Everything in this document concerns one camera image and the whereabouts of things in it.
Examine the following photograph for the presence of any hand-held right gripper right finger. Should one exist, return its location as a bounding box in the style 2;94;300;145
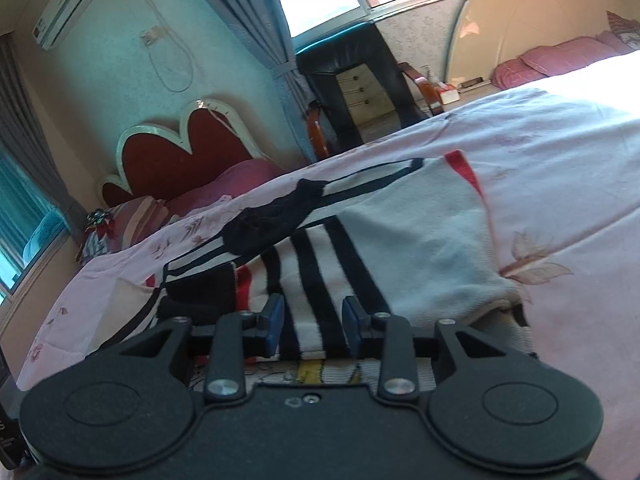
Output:
341;296;538;405

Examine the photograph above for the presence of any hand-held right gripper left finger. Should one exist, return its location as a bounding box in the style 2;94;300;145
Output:
106;294;286;405

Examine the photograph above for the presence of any striped knitted sweater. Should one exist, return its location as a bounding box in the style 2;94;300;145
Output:
150;150;540;386

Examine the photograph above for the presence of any maroon pillow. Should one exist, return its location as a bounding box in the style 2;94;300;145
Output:
165;159;287;217

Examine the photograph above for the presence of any striped pillow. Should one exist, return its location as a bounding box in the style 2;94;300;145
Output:
75;195;182;264

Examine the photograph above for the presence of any red heart-shaped headboard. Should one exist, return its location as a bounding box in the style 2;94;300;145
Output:
97;99;274;209

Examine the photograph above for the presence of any shiny ribbon bow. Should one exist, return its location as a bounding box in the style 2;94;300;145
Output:
84;210;119;235

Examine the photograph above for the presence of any cream drawer cabinet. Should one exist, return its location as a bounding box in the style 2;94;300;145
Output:
336;62;392;124

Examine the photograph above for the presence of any red white tissue box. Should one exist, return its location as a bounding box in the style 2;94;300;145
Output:
433;82;462;106

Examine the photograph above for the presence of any pink floral bed sheet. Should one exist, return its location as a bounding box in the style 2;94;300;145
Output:
15;50;640;480

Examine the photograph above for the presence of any window with grille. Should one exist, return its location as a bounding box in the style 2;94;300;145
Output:
0;150;69;302

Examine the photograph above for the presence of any black leather chair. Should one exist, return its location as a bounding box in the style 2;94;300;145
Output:
295;22;446;163

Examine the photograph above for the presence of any pink pillow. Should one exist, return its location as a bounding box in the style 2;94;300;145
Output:
490;57;547;89
520;35;622;75

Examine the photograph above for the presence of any blue grey curtain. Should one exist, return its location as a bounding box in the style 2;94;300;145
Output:
187;0;321;128

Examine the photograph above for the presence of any dark grey curtain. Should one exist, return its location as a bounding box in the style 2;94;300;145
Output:
0;35;89;242

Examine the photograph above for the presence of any round cream headboard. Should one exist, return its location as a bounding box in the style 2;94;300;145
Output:
444;0;640;87

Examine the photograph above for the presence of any white power cord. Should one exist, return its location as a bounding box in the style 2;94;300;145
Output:
125;0;197;94

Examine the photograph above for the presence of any white wall air conditioner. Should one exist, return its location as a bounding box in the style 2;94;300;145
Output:
32;0;119;52

